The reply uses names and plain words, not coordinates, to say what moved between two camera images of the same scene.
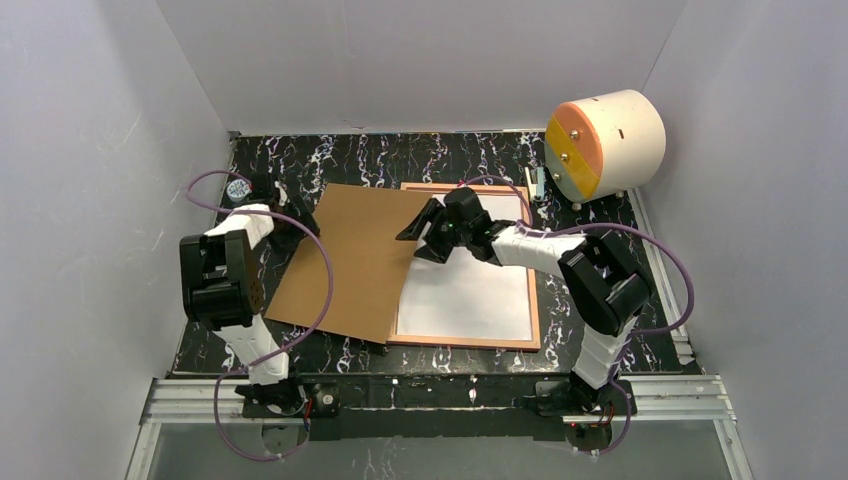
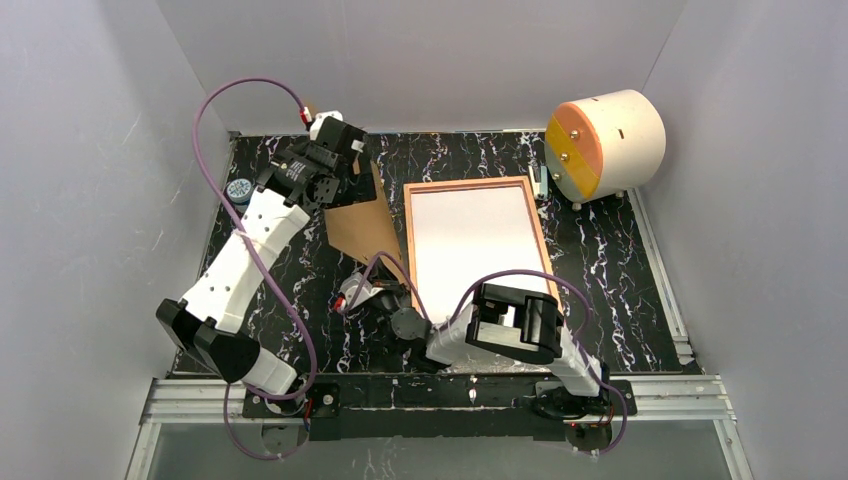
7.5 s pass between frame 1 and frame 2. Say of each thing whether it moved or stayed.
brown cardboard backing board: moved
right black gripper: moved
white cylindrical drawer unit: stayed
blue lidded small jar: stayed
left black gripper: moved
